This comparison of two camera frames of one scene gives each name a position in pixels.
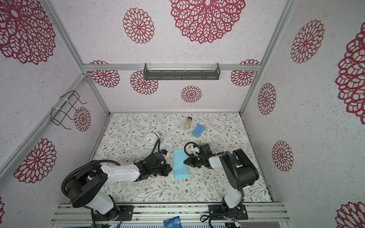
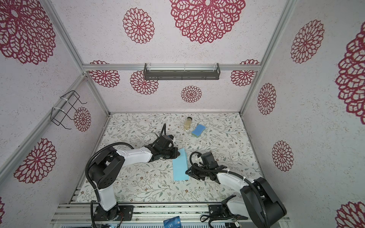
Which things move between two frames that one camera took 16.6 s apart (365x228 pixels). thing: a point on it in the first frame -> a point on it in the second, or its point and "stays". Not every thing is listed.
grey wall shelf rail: [181, 72] stays
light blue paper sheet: [180, 170] stays
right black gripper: [193, 162] -> [195, 170]
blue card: [174, 222] stays
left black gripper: [166, 170] -> [174, 155]
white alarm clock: [150, 140] stays
